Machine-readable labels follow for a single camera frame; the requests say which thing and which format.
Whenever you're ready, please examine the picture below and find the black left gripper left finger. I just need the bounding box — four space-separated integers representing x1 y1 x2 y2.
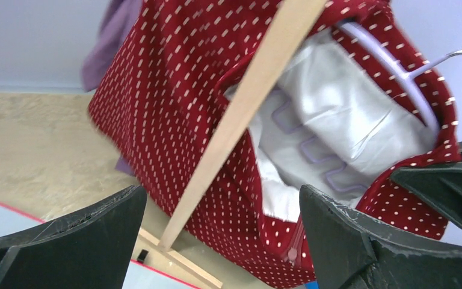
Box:
0 186 147 288

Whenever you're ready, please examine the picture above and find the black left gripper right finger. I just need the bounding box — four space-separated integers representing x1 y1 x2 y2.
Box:
300 185 462 289

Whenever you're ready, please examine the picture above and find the red polka dot skirt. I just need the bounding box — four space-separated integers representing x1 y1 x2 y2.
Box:
88 1 462 288

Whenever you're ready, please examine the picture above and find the purple pleated skirt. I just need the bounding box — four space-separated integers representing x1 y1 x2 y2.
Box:
81 0 144 177

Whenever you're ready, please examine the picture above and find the red-edged whiteboard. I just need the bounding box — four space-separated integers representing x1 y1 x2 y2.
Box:
0 203 195 289

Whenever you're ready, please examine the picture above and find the wooden clothes rack frame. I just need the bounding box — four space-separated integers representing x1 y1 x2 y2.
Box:
138 0 325 288

